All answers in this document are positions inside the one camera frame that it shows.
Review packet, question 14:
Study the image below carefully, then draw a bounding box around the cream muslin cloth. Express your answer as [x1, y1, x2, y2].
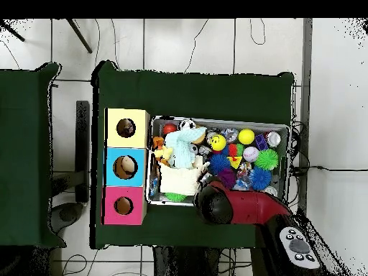
[158, 155, 211, 197]

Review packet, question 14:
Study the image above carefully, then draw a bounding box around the yellow plush duck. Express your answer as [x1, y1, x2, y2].
[153, 144, 174, 162]

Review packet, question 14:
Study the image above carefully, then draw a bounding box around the colourful dotted cloth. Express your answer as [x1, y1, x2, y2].
[117, 119, 135, 137]

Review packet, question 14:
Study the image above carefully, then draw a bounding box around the wooden box with three holes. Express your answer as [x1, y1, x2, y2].
[101, 107, 151, 226]

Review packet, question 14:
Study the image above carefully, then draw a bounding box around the purple monster toy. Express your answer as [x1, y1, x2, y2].
[218, 167, 237, 189]

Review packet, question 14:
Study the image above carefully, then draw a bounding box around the blue spiky rubber ball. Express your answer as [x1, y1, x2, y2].
[208, 153, 231, 175]

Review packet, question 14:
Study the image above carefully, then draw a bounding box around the green spiky rubber ball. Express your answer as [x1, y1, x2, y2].
[254, 148, 279, 171]
[165, 192, 188, 202]

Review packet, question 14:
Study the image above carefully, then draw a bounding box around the yellow smiley face ball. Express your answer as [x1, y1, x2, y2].
[209, 134, 227, 152]

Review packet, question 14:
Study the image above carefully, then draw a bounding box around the light blue muslin cloth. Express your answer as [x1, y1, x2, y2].
[164, 126, 207, 169]

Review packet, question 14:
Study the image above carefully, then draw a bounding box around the plain yellow ball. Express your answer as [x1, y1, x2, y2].
[237, 128, 256, 145]

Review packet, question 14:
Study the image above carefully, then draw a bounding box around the orange plastic toy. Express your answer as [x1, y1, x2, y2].
[152, 136, 172, 168]

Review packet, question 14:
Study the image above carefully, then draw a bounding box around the red ball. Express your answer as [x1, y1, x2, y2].
[162, 123, 178, 136]

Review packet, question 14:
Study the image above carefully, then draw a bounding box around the dark green table cloth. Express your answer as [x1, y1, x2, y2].
[90, 60, 295, 255]
[0, 63, 67, 249]

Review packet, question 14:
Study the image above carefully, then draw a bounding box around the black tripod leg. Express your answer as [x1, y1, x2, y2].
[65, 18, 93, 55]
[0, 19, 26, 43]

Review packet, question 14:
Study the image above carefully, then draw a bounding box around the shallow wire mesh bin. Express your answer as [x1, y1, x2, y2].
[144, 115, 291, 208]

